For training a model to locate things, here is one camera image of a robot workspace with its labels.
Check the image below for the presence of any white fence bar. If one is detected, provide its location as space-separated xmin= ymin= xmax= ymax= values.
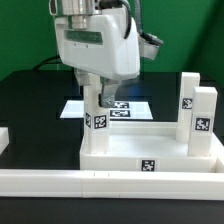
xmin=0 ymin=127 xmax=9 ymax=155
xmin=0 ymin=169 xmax=224 ymax=201

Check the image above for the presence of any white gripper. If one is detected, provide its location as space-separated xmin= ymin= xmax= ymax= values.
xmin=55 ymin=8 xmax=140 ymax=108

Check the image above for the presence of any white desk top tray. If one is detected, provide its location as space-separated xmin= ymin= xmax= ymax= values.
xmin=80 ymin=121 xmax=224 ymax=173

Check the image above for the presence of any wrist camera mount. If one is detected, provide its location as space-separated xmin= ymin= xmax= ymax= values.
xmin=139 ymin=33 xmax=163 ymax=60

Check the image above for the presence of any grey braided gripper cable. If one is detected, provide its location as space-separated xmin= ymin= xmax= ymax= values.
xmin=99 ymin=0 xmax=148 ymax=40

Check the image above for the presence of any white left fence bar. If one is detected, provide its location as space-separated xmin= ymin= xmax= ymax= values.
xmin=0 ymin=127 xmax=9 ymax=155

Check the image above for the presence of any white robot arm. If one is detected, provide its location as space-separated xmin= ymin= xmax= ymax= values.
xmin=49 ymin=0 xmax=140 ymax=108

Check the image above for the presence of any fiducial marker sheet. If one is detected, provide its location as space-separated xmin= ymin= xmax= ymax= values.
xmin=60 ymin=100 xmax=153 ymax=120

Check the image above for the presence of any black cable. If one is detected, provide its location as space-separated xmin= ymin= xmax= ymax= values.
xmin=32 ymin=55 xmax=62 ymax=72

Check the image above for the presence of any white front fence bar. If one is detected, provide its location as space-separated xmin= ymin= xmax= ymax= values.
xmin=0 ymin=169 xmax=224 ymax=201

